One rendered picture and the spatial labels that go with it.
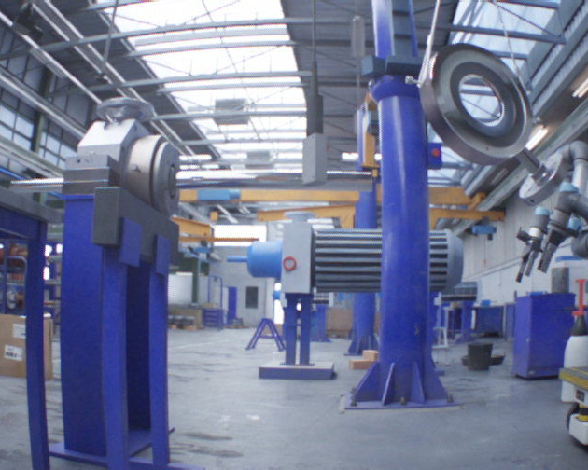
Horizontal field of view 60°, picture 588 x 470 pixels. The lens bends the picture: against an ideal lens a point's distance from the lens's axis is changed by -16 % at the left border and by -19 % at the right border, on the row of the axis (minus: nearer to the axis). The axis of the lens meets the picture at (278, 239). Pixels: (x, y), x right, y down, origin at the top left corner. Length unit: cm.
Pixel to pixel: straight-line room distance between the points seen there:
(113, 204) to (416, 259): 257
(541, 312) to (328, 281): 221
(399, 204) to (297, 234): 210
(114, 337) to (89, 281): 58
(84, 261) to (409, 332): 224
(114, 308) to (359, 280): 443
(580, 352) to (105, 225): 290
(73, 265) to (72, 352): 31
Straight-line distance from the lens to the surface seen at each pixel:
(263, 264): 586
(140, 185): 224
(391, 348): 373
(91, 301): 207
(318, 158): 150
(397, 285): 373
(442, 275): 578
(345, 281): 578
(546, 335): 501
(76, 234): 211
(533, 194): 171
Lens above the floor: 57
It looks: 7 degrees up
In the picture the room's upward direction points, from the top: 2 degrees clockwise
